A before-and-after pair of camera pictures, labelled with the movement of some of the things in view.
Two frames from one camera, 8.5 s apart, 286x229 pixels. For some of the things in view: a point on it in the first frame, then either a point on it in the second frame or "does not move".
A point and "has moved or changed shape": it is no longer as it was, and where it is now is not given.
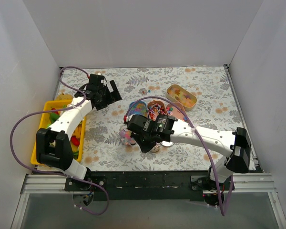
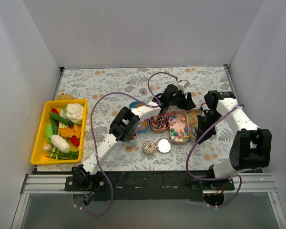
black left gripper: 109,96 to 185,100
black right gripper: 141,140 to 203,122
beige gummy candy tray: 178,94 has moved or changed shape
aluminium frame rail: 253,183 does not move
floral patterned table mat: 200,96 does not move
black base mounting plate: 137,186 does not move
